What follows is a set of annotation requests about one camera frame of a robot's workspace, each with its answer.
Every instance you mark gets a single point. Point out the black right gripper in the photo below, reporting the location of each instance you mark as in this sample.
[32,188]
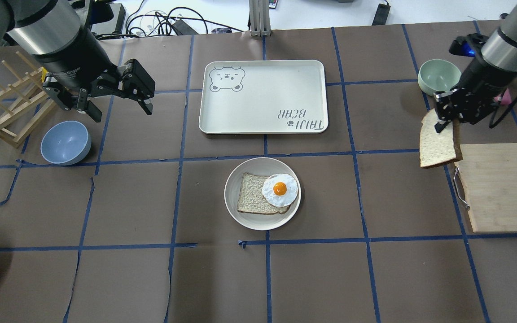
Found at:
[477,80]

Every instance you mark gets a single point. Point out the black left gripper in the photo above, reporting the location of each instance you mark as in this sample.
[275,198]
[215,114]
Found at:
[73,67]

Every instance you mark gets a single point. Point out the bread slice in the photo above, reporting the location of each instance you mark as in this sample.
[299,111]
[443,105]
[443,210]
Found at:
[251,200]
[437,149]

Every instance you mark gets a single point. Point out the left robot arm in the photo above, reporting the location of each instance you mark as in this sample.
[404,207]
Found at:
[48,29]

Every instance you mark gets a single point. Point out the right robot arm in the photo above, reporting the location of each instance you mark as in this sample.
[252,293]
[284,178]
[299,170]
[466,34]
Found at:
[501,48]

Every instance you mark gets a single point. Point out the bread slice on plate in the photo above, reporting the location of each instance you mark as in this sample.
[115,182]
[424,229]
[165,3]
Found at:
[251,200]

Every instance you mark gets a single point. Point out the cream round plate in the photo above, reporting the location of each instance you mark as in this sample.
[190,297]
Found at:
[262,166]

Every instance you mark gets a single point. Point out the green bowl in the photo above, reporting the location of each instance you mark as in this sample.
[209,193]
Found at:
[438,75]

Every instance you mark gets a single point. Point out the blue bowl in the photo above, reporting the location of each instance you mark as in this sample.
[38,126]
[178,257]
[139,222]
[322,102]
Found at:
[66,143]

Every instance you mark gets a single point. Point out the pink cloth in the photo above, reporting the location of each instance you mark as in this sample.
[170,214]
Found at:
[504,98]

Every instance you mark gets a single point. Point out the wooden cutting board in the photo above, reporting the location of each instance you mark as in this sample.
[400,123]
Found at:
[485,182]

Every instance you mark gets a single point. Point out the wooden dish rack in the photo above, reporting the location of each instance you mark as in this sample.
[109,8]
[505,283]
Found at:
[24,104]

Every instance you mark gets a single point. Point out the black power adapter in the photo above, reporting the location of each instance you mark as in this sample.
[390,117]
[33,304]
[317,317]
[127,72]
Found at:
[382,13]

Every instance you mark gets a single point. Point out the cream bear tray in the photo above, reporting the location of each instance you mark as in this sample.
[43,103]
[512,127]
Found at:
[264,97]

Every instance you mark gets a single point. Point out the fried egg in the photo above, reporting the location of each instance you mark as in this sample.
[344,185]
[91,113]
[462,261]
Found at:
[280,190]

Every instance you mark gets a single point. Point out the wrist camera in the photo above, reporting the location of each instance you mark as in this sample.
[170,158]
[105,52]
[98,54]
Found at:
[468,45]

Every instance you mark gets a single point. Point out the aluminium frame post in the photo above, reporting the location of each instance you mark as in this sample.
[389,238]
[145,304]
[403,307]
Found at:
[260,18]

